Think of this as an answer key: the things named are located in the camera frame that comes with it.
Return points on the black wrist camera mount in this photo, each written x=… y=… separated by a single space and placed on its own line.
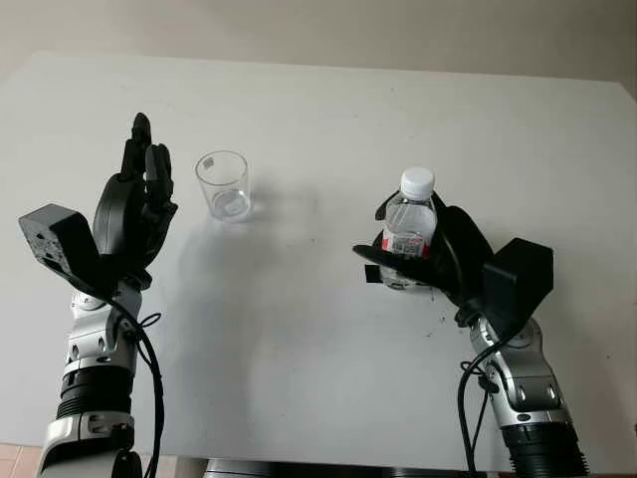
x=520 y=279
x=55 y=239

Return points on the dark robot torso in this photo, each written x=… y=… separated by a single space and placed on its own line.
x=348 y=470

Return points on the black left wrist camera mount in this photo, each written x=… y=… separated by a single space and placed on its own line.
x=55 y=239

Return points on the clear glass cup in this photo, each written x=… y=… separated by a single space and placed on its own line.
x=226 y=191

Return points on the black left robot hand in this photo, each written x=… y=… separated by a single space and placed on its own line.
x=117 y=214

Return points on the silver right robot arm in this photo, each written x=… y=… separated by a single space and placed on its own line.
x=527 y=388

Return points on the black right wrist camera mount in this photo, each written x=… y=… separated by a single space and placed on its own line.
x=520 y=279

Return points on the black tape strip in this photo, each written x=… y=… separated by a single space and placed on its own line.
x=371 y=275

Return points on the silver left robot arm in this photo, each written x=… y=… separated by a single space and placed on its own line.
x=94 y=358

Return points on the clear plastic water bottle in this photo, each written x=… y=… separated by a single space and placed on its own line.
x=410 y=219

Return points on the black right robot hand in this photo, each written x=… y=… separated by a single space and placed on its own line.
x=463 y=249

